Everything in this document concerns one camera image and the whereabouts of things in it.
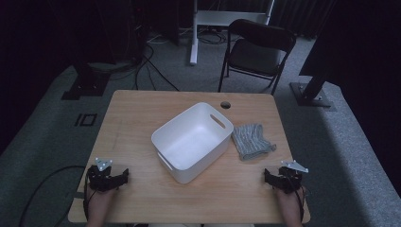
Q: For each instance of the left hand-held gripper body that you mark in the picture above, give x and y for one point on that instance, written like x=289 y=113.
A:
x=105 y=181

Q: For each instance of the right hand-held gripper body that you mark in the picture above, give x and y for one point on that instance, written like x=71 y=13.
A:
x=288 y=183

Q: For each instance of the grey knitted cloth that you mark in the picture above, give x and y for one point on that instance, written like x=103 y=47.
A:
x=252 y=142

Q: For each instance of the white plastic bin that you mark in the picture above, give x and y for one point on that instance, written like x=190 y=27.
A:
x=192 y=142

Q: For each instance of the person's right hand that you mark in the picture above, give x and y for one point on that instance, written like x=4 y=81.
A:
x=290 y=208

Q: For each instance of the person's left hand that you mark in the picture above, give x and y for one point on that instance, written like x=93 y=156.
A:
x=99 y=206

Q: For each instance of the grey tape strip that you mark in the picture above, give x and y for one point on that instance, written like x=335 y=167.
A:
x=78 y=195

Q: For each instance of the black metal stand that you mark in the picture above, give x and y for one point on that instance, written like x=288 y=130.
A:
x=310 y=94
x=85 y=85

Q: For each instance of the black folding chair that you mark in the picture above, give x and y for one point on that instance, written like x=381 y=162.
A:
x=255 y=56

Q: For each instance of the dark equipment rack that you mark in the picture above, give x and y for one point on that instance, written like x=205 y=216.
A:
x=137 y=31

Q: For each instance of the dark curtain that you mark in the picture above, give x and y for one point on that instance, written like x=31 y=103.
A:
x=302 y=15

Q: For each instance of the white metal desk frame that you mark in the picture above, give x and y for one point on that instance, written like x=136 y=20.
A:
x=220 y=17

